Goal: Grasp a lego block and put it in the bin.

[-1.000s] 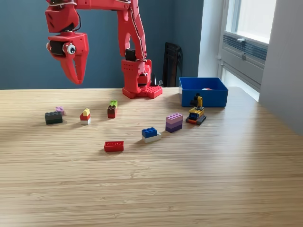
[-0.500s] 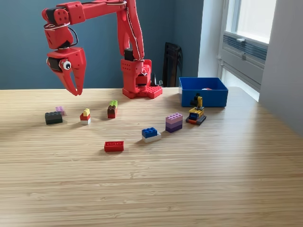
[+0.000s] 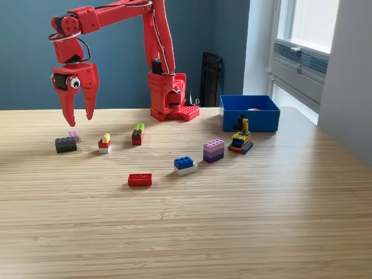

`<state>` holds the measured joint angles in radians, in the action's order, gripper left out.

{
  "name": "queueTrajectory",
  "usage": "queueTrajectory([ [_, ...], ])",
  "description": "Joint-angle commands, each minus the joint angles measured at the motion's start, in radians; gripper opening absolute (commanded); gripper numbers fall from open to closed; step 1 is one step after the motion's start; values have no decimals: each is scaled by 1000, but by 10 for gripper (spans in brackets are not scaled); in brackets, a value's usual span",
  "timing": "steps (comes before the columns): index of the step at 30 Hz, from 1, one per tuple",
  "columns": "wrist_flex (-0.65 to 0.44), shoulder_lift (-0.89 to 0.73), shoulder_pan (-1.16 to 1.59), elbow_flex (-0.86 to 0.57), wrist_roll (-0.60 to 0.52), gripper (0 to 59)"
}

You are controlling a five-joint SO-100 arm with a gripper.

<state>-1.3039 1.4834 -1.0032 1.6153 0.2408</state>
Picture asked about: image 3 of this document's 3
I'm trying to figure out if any black brick stack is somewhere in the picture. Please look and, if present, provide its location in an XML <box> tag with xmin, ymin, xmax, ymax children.
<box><xmin>55</xmin><ymin>136</ymin><xmax>78</xmax><ymax>154</ymax></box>

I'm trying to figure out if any blue plastic bin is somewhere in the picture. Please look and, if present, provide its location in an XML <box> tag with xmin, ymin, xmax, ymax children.
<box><xmin>219</xmin><ymin>94</ymin><xmax>281</xmax><ymax>133</ymax></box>

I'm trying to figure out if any yellow red white brick stack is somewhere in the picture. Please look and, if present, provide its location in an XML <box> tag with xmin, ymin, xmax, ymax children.
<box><xmin>98</xmin><ymin>133</ymin><xmax>112</xmax><ymax>154</ymax></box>

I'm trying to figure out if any green brown red brick stack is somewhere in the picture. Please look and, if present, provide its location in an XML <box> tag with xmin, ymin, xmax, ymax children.
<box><xmin>131</xmin><ymin>123</ymin><xmax>145</xmax><ymax>146</ymax></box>

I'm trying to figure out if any red brick with circles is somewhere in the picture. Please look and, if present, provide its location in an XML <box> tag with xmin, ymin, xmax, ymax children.
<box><xmin>127</xmin><ymin>173</ymin><xmax>153</xmax><ymax>187</ymax></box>

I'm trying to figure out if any black table clamp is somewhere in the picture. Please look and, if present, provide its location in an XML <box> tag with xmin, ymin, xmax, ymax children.
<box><xmin>185</xmin><ymin>90</ymin><xmax>202</xmax><ymax>107</ymax></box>

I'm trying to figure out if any blue on white brick stack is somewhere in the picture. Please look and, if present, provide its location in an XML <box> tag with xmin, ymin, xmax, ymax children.
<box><xmin>173</xmin><ymin>156</ymin><xmax>199</xmax><ymax>176</ymax></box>

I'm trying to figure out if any black chair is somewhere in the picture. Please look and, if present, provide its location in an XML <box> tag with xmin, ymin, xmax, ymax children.
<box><xmin>199</xmin><ymin>51</ymin><xmax>226</xmax><ymax>108</ymax></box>

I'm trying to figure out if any pink and purple brick stack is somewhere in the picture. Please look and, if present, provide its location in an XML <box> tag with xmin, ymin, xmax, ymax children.
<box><xmin>202</xmin><ymin>138</ymin><xmax>226</xmax><ymax>164</ymax></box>

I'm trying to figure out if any yellow toy digger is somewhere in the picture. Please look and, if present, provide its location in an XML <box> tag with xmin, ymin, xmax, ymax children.
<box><xmin>227</xmin><ymin>113</ymin><xmax>254</xmax><ymax>155</ymax></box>

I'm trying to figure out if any grey window vent unit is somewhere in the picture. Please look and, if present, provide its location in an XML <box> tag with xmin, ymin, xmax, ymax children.
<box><xmin>270</xmin><ymin>39</ymin><xmax>331</xmax><ymax>113</ymax></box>

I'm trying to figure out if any white framed window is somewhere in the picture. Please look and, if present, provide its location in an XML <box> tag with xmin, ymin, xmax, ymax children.
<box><xmin>273</xmin><ymin>0</ymin><xmax>341</xmax><ymax>55</ymax></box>

